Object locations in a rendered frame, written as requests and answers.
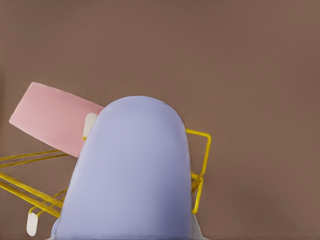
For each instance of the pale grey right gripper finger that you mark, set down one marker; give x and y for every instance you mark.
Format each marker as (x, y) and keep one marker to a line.
(197, 231)

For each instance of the lavender rounded plate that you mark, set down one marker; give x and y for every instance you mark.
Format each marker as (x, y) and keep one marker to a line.
(135, 170)

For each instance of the pink rounded plate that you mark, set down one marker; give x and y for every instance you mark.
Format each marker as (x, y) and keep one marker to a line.
(50, 120)

